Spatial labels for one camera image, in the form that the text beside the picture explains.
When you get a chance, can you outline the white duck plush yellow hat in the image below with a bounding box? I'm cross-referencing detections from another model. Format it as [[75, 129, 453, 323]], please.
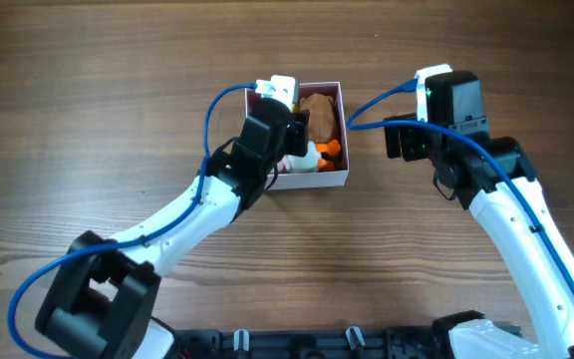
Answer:
[[284, 140, 342, 174]]

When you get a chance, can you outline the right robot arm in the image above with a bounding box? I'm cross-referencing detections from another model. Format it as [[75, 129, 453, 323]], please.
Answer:
[[385, 64, 574, 358]]

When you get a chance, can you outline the yellow wooden rattle drum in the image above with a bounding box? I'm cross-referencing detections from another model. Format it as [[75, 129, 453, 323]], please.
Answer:
[[291, 101, 300, 113]]

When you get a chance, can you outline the white cardboard box pink inside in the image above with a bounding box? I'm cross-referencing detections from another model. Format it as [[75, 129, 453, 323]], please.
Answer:
[[245, 82, 350, 190]]

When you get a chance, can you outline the left blue cable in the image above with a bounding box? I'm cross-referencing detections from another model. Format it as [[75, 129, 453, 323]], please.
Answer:
[[6, 82, 258, 359]]

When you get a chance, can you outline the blue cable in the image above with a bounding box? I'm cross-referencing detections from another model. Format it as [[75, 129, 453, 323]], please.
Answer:
[[6, 82, 258, 359], [346, 78, 574, 340]]

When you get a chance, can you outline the white duck plush pink hat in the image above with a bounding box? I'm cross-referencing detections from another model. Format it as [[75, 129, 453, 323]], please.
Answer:
[[276, 155, 291, 174]]

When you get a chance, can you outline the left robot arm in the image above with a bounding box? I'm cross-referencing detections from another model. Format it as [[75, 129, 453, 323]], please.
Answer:
[[35, 98, 309, 358]]

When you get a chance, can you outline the right blue cable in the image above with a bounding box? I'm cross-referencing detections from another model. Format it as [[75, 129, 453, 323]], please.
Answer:
[[346, 78, 574, 340]]

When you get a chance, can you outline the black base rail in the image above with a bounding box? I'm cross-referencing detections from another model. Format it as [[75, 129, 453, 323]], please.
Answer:
[[176, 326, 454, 359]]

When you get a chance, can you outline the brown capybara plush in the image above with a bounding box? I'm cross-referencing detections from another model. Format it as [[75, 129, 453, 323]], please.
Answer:
[[299, 93, 339, 144]]

